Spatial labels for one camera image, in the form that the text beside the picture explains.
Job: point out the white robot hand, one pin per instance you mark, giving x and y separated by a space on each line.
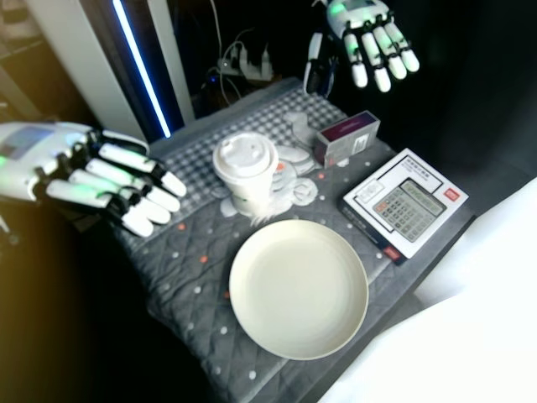
369 46
25 168

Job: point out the small maroon box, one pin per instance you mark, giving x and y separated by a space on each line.
348 136

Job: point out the white paper cup with lid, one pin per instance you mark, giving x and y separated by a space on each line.
245 168

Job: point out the white calculator box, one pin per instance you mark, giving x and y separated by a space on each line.
405 205

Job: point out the cream round plate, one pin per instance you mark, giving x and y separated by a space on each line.
298 289

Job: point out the white power strip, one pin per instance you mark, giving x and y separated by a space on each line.
251 63

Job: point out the blue white light strip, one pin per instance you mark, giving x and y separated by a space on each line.
140 67

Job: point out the grey bear print quilt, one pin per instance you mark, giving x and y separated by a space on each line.
189 260

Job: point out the white panel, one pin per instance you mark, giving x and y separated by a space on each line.
470 319

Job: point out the white upright post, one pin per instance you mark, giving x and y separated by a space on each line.
84 63

